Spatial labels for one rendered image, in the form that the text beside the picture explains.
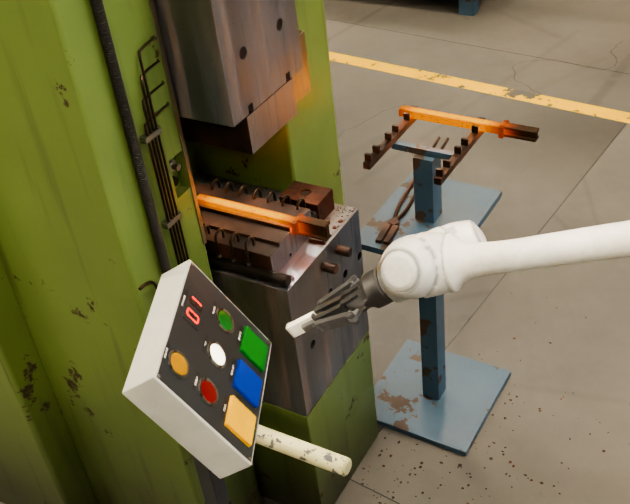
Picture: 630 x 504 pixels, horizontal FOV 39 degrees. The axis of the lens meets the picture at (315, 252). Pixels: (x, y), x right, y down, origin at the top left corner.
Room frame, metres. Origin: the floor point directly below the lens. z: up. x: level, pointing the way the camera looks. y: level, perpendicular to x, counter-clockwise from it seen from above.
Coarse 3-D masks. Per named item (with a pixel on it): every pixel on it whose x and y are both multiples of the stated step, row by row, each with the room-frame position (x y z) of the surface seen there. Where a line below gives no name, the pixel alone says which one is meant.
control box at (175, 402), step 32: (160, 288) 1.43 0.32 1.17; (192, 288) 1.40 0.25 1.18; (160, 320) 1.31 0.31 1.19; (192, 320) 1.32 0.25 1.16; (160, 352) 1.20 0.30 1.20; (192, 352) 1.26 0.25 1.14; (224, 352) 1.31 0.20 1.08; (128, 384) 1.16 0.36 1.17; (160, 384) 1.14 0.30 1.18; (192, 384) 1.19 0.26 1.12; (224, 384) 1.24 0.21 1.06; (160, 416) 1.14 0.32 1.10; (192, 416) 1.13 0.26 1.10; (224, 416) 1.17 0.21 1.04; (256, 416) 1.23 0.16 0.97; (192, 448) 1.13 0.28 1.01; (224, 448) 1.12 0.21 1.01
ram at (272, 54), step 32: (160, 0) 1.77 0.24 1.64; (192, 0) 1.72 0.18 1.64; (224, 0) 1.73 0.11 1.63; (256, 0) 1.82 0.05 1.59; (288, 0) 1.92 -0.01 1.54; (192, 32) 1.73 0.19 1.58; (224, 32) 1.72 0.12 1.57; (256, 32) 1.81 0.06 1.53; (288, 32) 1.91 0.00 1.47; (192, 64) 1.74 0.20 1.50; (224, 64) 1.70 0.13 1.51; (256, 64) 1.79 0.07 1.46; (288, 64) 1.89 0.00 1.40; (192, 96) 1.75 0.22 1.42; (224, 96) 1.70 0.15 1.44; (256, 96) 1.78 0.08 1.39
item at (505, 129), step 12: (408, 108) 2.29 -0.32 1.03; (420, 108) 2.28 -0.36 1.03; (432, 120) 2.23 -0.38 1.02; (444, 120) 2.21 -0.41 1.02; (456, 120) 2.19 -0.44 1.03; (468, 120) 2.18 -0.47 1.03; (480, 120) 2.17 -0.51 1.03; (504, 120) 2.14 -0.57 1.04; (492, 132) 2.13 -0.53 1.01; (504, 132) 2.12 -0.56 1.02; (516, 132) 2.10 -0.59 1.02; (528, 132) 2.07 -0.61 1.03
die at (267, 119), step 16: (288, 80) 1.89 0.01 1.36; (272, 96) 1.83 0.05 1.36; (288, 96) 1.88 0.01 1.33; (256, 112) 1.77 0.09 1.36; (272, 112) 1.82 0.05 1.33; (288, 112) 1.87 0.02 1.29; (192, 128) 1.83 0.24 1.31; (208, 128) 1.80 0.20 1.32; (224, 128) 1.78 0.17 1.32; (240, 128) 1.75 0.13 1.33; (256, 128) 1.76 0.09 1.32; (272, 128) 1.81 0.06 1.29; (208, 144) 1.81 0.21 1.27; (224, 144) 1.78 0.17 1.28; (240, 144) 1.76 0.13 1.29; (256, 144) 1.75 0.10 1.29
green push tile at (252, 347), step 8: (248, 328) 1.42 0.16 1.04; (248, 336) 1.40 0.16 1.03; (256, 336) 1.42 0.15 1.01; (248, 344) 1.38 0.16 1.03; (256, 344) 1.40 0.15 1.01; (264, 344) 1.42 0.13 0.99; (248, 352) 1.36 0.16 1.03; (256, 352) 1.38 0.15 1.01; (264, 352) 1.40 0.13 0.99; (256, 360) 1.36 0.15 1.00; (264, 360) 1.38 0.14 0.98; (264, 368) 1.36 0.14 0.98
